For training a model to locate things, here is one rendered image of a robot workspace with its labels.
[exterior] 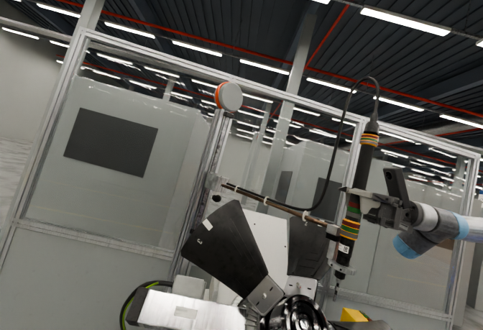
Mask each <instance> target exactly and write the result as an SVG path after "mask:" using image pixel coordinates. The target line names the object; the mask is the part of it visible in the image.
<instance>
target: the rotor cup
mask: <svg viewBox="0 0 483 330"><path fill-rule="evenodd" d="M283 301H284V303H283V304H282V305H279V303H282V302H283ZM303 318H304V319H306V320H307V321H308V323H309V327H308V329H307V330H328V324H327V321H326V317H325V316H324V313H323V312H322V310H321V308H320V306H319V305H318V304H317V303H316V302H315V301H314V300H313V299H312V298H310V297H308V296H306V295H301V294H295V295H292V296H290V297H288V298H284V297H282V298H281V300H280V301H279V302H278V303H277V304H276V305H275V306H274V307H273V308H272V309H271V310H270V311H269V312H268V313H267V315H266V316H264V317H263V316H261V315H259V321H258V330H268V328H270V327H272V330H304V329H302V327H301V325H300V321H301V319H303Z"/></svg>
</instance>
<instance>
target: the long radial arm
mask: <svg viewBox="0 0 483 330"><path fill-rule="evenodd" d="M247 311H248V309H247V308H240V307H236V306H230V305H226V304H222V303H216V302H212V301H205V300H201V299H197V298H191V297H187V296H183V295H177V294H173V293H166V292H162V291H158V290H152V289H149V291H148V293H147V297H146V299H145V301H144V305H143V307H142V310H141V313H140V315H139V318H138V321H137V323H138V324H139V326H140V327H143V328H147V329H154V330H245V325H244V324H245V323H246V319H245V318H246V317H247Z"/></svg>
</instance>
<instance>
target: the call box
mask: <svg viewBox="0 0 483 330"><path fill-rule="evenodd" d="M340 321H368V320H367V319H366V318H365V317H364V316H363V314H361V313H360V312H359V311H357V310H353V309H350V308H343V310H342V314H341V320H340Z"/></svg>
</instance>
